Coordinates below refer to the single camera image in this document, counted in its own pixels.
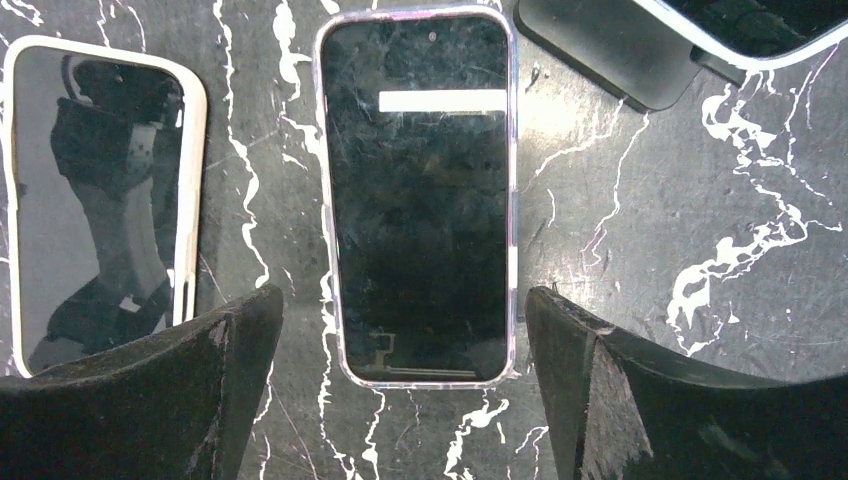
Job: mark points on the blue case phone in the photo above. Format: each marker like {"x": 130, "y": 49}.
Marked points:
{"x": 755, "y": 34}

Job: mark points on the black phone stand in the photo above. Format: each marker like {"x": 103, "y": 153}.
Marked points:
{"x": 622, "y": 48}

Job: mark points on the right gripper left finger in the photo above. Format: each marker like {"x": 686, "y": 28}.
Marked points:
{"x": 178, "y": 404}

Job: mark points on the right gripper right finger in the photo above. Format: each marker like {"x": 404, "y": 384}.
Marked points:
{"x": 619, "y": 406}

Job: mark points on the clear case phone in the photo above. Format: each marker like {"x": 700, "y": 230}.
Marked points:
{"x": 419, "y": 136}

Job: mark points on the white case phone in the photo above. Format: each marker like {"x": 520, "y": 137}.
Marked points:
{"x": 103, "y": 157}

